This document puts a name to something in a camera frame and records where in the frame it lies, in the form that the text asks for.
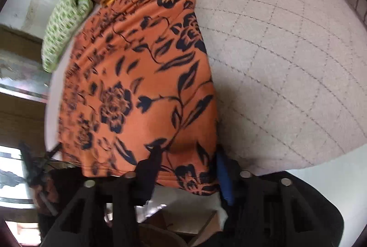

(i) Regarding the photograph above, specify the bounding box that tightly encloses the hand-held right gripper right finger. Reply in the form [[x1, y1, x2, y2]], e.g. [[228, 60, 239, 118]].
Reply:
[[215, 146, 326, 247]]

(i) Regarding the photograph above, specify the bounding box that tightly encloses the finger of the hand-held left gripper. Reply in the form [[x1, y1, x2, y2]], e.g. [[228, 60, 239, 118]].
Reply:
[[18, 142, 63, 188]]

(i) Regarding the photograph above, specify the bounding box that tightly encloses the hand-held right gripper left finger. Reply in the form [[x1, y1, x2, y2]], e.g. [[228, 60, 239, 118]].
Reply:
[[43, 147, 165, 247]]

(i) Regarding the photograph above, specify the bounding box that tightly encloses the orange floral blouse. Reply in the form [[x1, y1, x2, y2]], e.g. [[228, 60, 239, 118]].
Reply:
[[57, 0, 221, 196]]

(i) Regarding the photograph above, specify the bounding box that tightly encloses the wooden door with glass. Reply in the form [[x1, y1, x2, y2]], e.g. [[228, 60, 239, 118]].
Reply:
[[0, 23, 59, 239]]

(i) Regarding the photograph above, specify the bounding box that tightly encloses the green checkered folded blanket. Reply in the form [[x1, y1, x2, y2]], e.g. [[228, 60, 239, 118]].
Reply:
[[41, 0, 94, 73]]

